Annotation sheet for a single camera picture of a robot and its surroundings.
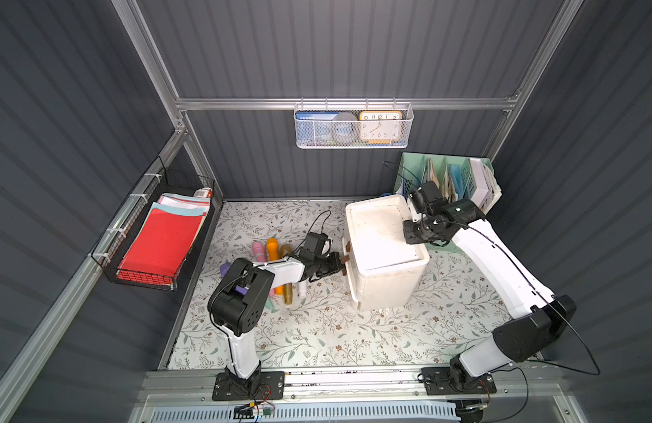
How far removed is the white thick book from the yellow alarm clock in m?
0.32

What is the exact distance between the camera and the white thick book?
89 cm

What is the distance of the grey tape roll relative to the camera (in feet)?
2.85

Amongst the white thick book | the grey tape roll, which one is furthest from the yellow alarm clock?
the white thick book

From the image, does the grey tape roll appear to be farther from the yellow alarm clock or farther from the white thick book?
the white thick book

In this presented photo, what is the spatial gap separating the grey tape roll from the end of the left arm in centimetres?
35

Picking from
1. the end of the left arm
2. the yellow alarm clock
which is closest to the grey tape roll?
the yellow alarm clock

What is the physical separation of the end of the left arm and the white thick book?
0.53m

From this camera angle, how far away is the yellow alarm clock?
89 cm

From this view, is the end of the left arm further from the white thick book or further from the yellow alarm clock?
the white thick book

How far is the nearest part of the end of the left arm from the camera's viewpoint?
2.56 feet

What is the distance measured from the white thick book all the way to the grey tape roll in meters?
0.46

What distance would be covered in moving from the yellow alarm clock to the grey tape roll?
25 mm

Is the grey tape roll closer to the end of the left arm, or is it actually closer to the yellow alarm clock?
the yellow alarm clock

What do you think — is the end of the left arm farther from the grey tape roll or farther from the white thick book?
the white thick book
